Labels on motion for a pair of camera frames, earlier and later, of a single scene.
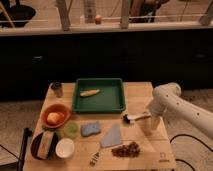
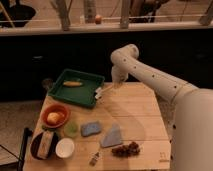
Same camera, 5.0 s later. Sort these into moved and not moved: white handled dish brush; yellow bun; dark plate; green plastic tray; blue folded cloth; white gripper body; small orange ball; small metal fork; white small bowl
Moved: white handled dish brush; green plastic tray; white gripper body
Not moved: small metal fork; blue folded cloth; white small bowl; dark plate; yellow bun; small orange ball
